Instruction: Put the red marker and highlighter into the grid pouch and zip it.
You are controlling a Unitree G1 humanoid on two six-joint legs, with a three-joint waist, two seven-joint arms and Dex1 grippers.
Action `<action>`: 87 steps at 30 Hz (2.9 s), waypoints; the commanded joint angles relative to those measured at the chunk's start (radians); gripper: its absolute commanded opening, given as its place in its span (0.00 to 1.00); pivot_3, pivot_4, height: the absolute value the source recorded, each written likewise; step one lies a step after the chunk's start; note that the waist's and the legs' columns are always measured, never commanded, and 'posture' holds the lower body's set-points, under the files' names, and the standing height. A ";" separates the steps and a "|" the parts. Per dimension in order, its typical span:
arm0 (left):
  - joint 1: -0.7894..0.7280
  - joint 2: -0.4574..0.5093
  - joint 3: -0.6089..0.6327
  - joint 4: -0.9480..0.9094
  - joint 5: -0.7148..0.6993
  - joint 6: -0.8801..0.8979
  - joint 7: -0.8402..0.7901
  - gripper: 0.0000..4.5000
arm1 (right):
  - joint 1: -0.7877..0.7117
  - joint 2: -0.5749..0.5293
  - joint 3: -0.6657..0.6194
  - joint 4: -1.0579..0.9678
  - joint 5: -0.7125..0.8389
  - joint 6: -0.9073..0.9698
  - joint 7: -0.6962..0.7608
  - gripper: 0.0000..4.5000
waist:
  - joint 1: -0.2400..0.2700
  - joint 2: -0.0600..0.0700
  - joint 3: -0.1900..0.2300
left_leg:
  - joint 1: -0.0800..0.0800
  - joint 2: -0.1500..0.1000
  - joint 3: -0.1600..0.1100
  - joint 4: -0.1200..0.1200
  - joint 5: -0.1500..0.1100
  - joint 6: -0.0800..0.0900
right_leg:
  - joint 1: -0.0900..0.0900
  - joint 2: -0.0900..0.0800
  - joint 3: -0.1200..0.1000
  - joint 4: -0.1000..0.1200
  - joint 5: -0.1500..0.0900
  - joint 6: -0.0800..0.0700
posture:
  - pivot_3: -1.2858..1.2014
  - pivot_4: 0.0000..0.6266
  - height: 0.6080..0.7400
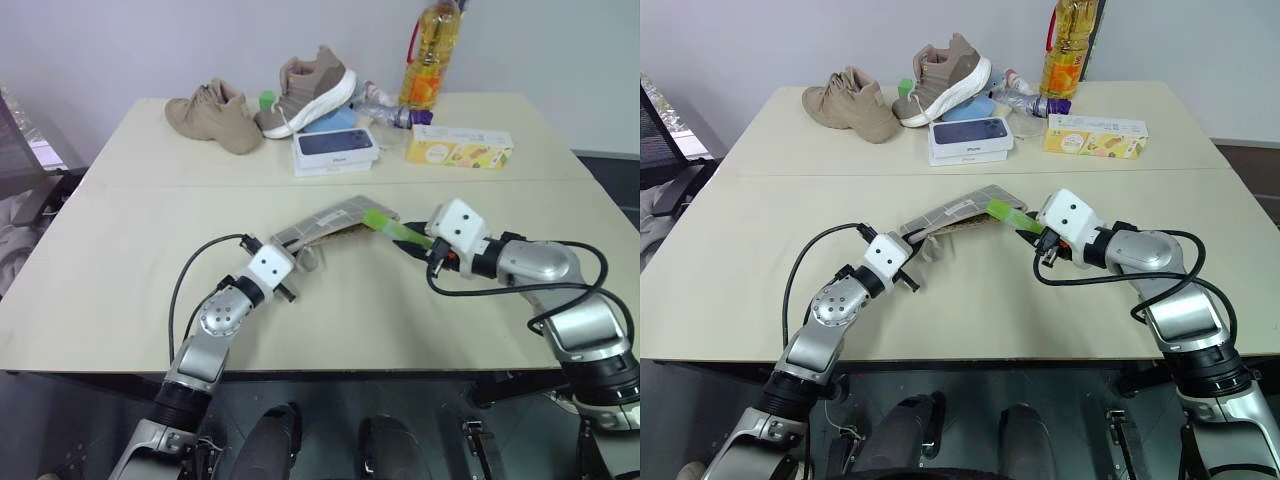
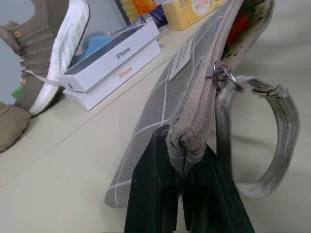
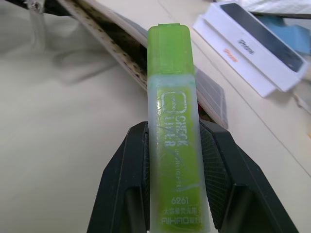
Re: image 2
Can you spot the olive sneaker white sole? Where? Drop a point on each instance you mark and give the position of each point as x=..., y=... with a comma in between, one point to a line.
x=12, y=126
x=41, y=48

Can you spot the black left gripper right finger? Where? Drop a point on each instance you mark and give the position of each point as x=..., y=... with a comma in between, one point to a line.
x=213, y=201

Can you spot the orange yellow striped package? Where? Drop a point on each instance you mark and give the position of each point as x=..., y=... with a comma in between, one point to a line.
x=138, y=8

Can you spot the red marker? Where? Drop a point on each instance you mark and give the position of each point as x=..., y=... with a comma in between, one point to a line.
x=237, y=26

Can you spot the yellow cardboard box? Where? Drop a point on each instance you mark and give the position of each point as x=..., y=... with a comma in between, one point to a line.
x=184, y=13

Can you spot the grey grid fabric pouch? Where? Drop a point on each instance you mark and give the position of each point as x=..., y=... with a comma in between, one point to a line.
x=155, y=116

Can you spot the white iPhone box dark lid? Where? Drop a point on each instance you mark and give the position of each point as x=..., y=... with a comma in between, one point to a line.
x=114, y=58

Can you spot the white iPhone box orange print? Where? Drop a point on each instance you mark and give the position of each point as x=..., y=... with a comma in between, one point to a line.
x=121, y=82

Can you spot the small green block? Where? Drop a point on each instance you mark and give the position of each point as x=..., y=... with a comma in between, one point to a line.
x=16, y=93

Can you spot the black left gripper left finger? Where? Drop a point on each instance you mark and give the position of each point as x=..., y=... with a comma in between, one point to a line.
x=150, y=194

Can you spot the purple white package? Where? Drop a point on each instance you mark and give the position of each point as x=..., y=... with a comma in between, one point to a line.
x=158, y=15

